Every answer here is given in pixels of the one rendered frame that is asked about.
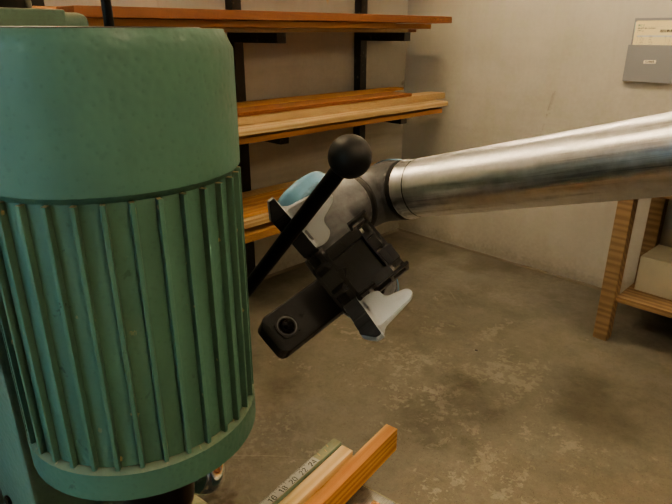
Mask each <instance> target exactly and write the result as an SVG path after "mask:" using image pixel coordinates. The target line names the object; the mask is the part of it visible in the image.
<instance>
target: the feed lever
mask: <svg viewBox="0 0 672 504"><path fill-rule="evenodd" d="M371 161H372V151H371V148H370V146H369V144H368V143H367V141H366V140H365V139H364V138H362V137H361V136H358V135H355V134H345V135H341V136H340V137H338V138H336V139H335V140H334V141H333V142H332V144H331V145H330V148H329V150H328V163H329V166H330V169H329V170H328V171H327V173H326V174H325V175H324V177H323V178H322V179H321V181H320V182H319V183H318V185H317V186H316V187H315V189H314V190H313V191H312V193H311V194H310V195H309V197H308V198H307V199H306V201H305V202H304V203H303V205H302V206H301V207H300V209H299V210H298V211H297V213H296V214H295V215H294V216H293V218H292V219H291V220H290V222H289V223H288V224H287V226H286V227H285V228H284V230H283V231H282V232H281V234H280V235H279V236H278V238H277V239H276V240H275V242H274V243H273V244H272V246H271V247H270V248H269V250H268V251H267V252H266V254H265V255H264V256H263V258H262V259H261V260H260V262H259V263H258V264H257V266H256V267H255V268H254V270H253V271H252V272H251V274H250V275H249V276H248V278H247V281H248V297H249V298H250V297H251V295H252V294H253V293H254V292H255V290H256V289H257V288H258V287H259V285H260V284H261V283H262V282H263V280H264V279H265V278H266V276H267V275H268V274H269V273H270V271H271V270H272V269H273V268H274V266H275V265H276V264H277V263H278V261H279V260H280V259H281V258H282V256H283V255H284V254H285V252H286V251H287V250H288V249H289V247H290V246H291V245H292V244H293V242H294V241H295V240H296V239H297V237H298V236H299V235H300V233H301V232H302V231H303V230H304V228H305V227H306V226H307V225H308V223H309V222H310V221H311V220H312V218H313V217H314V216H315V214H316V213H317V212H318V211H319V209H320V208H321V207H322V206H323V204H324V203H325V202H326V201H327V199H328V198H329V197H330V196H331V194H332V193H333V192H334V190H335V189H336V188H337V187H338V185H339V184H340V183H341V182H342V180H343V179H344V178H345V179H354V178H358V177H360V176H362V175H363V174H364V173H365V172H366V171H367V170H368V169H369V167H370V165H371Z"/></svg>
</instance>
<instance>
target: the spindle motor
mask: <svg viewBox="0 0 672 504"><path fill-rule="evenodd" d="M239 163H240V148H239V131H238V115H237V99H236V83H235V67H234V50H233V46H232V45H231V43H230V41H229V39H228V37H227V36H226V34H225V32H224V30H223V29H213V28H200V27H157V26H0V327H1V332H2V336H3V340H4V344H5V348H6V352H7V356H8V360H9V365H10V369H11V373H12V377H13V381H14V385H15V389H16V393H17V397H18V402H19V406H20V410H21V414H22V418H23V422H24V426H25V430H26V435H27V439H28V444H29V448H30V452H31V456H32V460H33V464H34V467H35V469H36V470H37V472H38V474H39V475H40V477H41V478H42V479H43V480H44V481H45V482H46V483H48V484H49V485H50V486H52V487H53V488H55V489H56V490H59V491H61V492H63V493H65V494H67V495H71V496H74V497H78V498H82V499H88V500H95V501H126V500H134V499H141V498H147V497H151V496H155V495H159V494H163V493H166V492H169V491H172V490H175V489H178V488H181V487H183V486H186V485H188V484H190V483H192V482H195V481H197V480H198V479H200V478H202V477H204V476H206V475H208V474H209V473H211V472H212V471H214V470H215V469H217V468H218V467H220V466H221V465H222V464H224V463H225V462H226V461H227V460H228V459H230V458H231V457H232V456H233V455H234V454H235V453H236V452H237V451H238V450H239V448H240V447H241V446H242V445H243V443H244V442H245V441H246V439H247V438H248V436H249V434H250V432H251V430H252V428H253V424H254V421H255V413H256V407H255V391H254V378H253V362H252V346H251V330H250V314H249V297H248V281H247V265H246V249H245V233H244V217H243V200H242V184H241V168H240V166H238V165H239Z"/></svg>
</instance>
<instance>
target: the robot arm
mask: <svg viewBox="0 0 672 504"><path fill-rule="evenodd" d="M324 175H325V174H323V173H322V172H321V171H314V172H311V173H309V174H307V175H305V176H303V177H301V178H300V179H299V180H297V181H296V182H294V183H293V184H292V185H291V186H290V187H289V188H288V189H287V190H286V191H285V192H284V193H283V194H282V195H281V196H280V198H279V200H278V201H276V200H275V199H274V198H273V197H271V198H270V199H269V200H268V201H267V204H268V213H269V220H270V221H271V222H272V223H273V224H274V225H275V226H276V227H277V228H278V229H279V231H280V232H282V231H283V230H284V228H285V227H286V226H287V224H288V223H289V222H290V220H291V219H292V218H293V216H294V215H295V214H296V213H297V211H298V210H299V209H300V207H301V206H302V205H303V203H304V202H305V201H306V199H307V198H308V197H309V195H310V194H311V193H312V191H313V190H314V189H315V187H316V186H317V185H318V183H319V182H320V181H321V179H322V178H323V177H324ZM667 196H672V111H671V112H666V113H661V114H655V115H650V116H644V117H639V118H633V119H628V120H623V121H617V122H612V123H606V124H601V125H596V126H590V127H585V128H579V129H574V130H569V131H563V132H558V133H552V134H547V135H541V136H536V137H531V138H525V139H520V140H514V141H509V142H504V143H498V144H493V145H487V146H482V147H477V148H471V149H466V150H460V151H455V152H450V153H444V154H439V155H433V156H428V157H422V158H417V159H405V160H402V159H385V160H382V161H379V162H377V163H376V164H374V165H372V166H370V167H369V169H368V170H367V171H366V172H365V173H364V174H363V175H362V176H360V177H358V178H354V179H345V178H344V179H343V180H342V182H341V183H340V184H339V185H338V187H337V188H336V189H335V190H334V192H333V193H332V194H331V196H330V197H329V198H328V199H327V201H326V202H325V203H324V204H323V206H322V207H321V208H320V209H319V211H318V212H317V213H316V214H315V216H314V217H313V218H312V220H311V221H310V222H309V223H308V225H307V226H306V227H305V228H304V230H303V231H302V232H301V233H300V235H299V236H298V237H297V239H296V240H295V241H294V242H293V244H292V245H293V246H294V247H295V248H296V249H297V251H298V252H299V253H300V254H301V255H302V256H303V257H304V258H306V261H305V264H306V265H307V267H308V268H309V269H310V271H311V272H312V273H313V275H314V276H315V277H316V278H317V279H316V280H315V281H314V282H312V283H311V284H309V285H308V286H307V287H305V288H304V289H302V290H301V291H300V292H298V293H297V294H295V295H294V296H293V297H291V298H290V299H288V300H287V301H286V302H284V303H283V304H281V305H280V306H279V307H277V308H276V309H274V310H273V311H272V312H270V313H269V314H267V315H266V316H265V317H264V318H263V319H262V322H261V324H260V326H259V328H258V334H259V335H260V337H261V338H262V339H263V340H264V341H265V342H266V344H267V345H268V346H269V347H270V348H271V350H272V351H273V352H274V353H275V354H276V356H277V357H279V358H281V359H285V358H287V357H289V356H290V355H291V354H293V353H294V352H295V351H296V350H298V349H299V348H300V347H301V346H303V345H304V344H305V343H307V342H308V341H309V340H310V339H312V338H313V337H315V336H316V335H317V334H318V333H320V332H321V331H322V330H323V329H324V328H326V327H327V326H328V325H329V324H331V323H332V322H333V321H334V320H336V319H337V318H338V317H340V316H341V315H342V314H343V315H346V316H348V317H350V318H351V319H352V321H353V323H354V325H355V326H356V328H357V329H358V331H359V333H360V335H361V336H362V337H363V339H366V340H370V341H380V340H381V339H383V338H384V337H385V335H384V334H385V329H386V327H387V325H388V324H389V323H390V322H391V321H392V320H393V319H394V318H395V317H396V316H397V315H398V314H399V313H400V312H401V310H402V309H403V308H404V307H405V306H406V305H407V304H408V303H409V302H410V301H411V299H412V296H413V292H412V291H411V290H410V289H408V288H406V289H402V290H400V291H399V283H398V279H397V278H399V277H400V276H401V275H402V274H404V273H405V272H406V271H407V270H409V262H408V261H406V262H403V261H402V260H401V258H400V255H399V254H398V253H397V252H396V251H395V249H394V248H393V246H392V244H391V243H387V242H386V240H385V239H384V238H383V237H382V236H381V234H380V233H379V232H378V231H377V230H376V228H375V227H376V226H378V225H380V224H382V223H385V222H389V221H398V220H409V219H416V218H418V217H426V216H438V215H450V214H462V213H474V212H486V211H499V210H511V209H523V208H535V207H547V206H559V205H571V204H583V203H595V202H607V201H619V200H631V199H643V198H655V197H667ZM399 264H400V265H401V266H400V267H398V268H397V269H396V270H395V268H396V267H397V266H398V265H399ZM394 270H395V271H394Z"/></svg>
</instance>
